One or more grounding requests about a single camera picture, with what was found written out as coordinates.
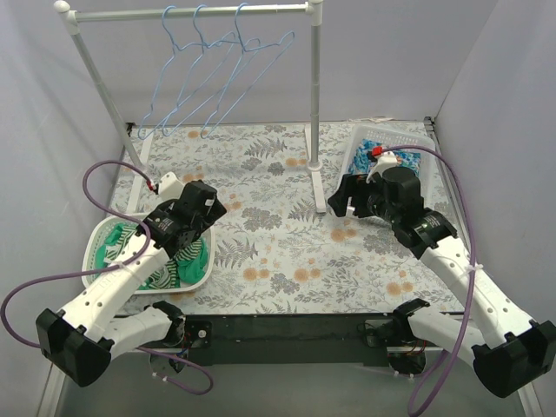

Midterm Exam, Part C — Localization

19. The green striped tank top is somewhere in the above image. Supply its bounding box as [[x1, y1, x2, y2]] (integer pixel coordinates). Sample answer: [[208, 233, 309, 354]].
[[103, 223, 209, 291]]

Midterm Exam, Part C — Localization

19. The blue wire hanger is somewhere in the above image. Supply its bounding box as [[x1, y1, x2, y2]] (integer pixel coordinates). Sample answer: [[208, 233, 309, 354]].
[[149, 3, 281, 136], [201, 2, 295, 138], [138, 4, 233, 140]]

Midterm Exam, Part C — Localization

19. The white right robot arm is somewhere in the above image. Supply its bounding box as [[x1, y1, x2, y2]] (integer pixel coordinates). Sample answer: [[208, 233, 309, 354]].
[[328, 167, 555, 398]]

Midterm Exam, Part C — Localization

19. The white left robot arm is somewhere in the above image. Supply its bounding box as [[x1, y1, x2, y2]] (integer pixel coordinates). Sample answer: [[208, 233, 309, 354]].
[[36, 181, 226, 387]]

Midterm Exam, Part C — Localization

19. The blue floral garment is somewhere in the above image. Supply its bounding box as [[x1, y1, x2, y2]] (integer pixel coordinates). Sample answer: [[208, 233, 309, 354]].
[[348, 139, 421, 174]]

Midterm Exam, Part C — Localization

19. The white right laundry basket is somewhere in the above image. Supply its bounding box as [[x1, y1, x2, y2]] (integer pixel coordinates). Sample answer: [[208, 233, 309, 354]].
[[336, 124, 435, 216]]

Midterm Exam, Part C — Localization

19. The white laundry basket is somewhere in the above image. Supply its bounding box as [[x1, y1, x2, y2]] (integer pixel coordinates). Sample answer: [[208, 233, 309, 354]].
[[336, 124, 435, 216], [83, 216, 215, 295]]

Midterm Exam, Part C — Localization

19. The white left laundry basket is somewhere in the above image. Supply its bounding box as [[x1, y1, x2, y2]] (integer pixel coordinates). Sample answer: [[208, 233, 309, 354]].
[[83, 216, 215, 295]]

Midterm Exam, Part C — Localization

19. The green shirt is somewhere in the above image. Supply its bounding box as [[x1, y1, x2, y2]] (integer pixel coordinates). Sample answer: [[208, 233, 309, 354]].
[[95, 223, 208, 291]]

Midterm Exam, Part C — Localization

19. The floral table cloth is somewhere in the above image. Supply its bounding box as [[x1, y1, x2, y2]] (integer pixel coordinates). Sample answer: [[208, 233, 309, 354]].
[[134, 124, 460, 315]]

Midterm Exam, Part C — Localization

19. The white clothes rack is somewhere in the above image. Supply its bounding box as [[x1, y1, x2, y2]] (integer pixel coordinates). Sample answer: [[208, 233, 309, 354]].
[[53, 1, 327, 214]]

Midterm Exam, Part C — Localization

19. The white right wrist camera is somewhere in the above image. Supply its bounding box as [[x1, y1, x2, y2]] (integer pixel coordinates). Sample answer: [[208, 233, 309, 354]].
[[366, 146, 399, 183]]

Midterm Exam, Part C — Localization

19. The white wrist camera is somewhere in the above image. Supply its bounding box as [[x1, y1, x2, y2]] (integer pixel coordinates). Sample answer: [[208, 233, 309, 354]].
[[147, 172, 184, 201], [366, 146, 399, 183]]

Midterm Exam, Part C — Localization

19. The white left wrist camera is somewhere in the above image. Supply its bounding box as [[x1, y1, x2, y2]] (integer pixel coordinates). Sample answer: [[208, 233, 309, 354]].
[[147, 172, 184, 201]]

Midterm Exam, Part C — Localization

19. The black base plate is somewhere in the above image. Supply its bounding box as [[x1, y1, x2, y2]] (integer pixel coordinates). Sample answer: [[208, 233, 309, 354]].
[[134, 313, 429, 370]]

